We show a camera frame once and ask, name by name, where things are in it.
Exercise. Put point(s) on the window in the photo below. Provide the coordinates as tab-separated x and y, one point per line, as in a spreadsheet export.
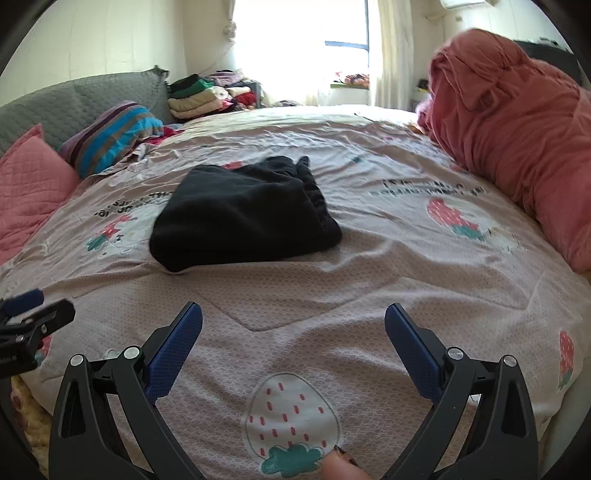
346	44

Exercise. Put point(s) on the person's left hand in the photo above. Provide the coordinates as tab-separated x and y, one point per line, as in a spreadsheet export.
18	394

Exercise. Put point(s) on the pile of folded clothes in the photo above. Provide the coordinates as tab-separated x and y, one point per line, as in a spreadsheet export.
194	99

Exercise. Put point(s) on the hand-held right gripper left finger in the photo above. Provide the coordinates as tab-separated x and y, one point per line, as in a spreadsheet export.
178	350

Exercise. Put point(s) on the salmon pink blanket heap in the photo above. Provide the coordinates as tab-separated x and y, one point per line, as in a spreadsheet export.
508	115

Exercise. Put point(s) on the white air conditioner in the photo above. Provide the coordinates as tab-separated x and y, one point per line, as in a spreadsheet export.
466	2

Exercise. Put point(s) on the pink printed quilt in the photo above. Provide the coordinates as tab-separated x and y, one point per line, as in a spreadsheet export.
323	300

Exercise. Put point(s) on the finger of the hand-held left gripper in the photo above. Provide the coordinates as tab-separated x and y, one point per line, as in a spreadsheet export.
53	314
25	299

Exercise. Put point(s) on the colourful small cloth heap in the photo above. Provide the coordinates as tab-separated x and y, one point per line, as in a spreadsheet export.
353	80

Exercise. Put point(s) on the grey quilted headboard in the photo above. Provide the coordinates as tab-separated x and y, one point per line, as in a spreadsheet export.
69	101

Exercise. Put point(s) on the pink quilted pillow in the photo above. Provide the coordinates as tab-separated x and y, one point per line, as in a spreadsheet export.
32	184

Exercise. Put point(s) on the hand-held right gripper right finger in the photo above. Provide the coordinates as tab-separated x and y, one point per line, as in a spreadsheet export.
408	350

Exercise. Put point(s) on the black sweater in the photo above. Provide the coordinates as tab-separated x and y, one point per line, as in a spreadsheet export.
240	217

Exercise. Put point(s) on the white curtain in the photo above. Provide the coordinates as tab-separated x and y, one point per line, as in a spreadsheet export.
395	50

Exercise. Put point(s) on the striped pillow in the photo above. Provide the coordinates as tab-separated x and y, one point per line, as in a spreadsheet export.
111	134

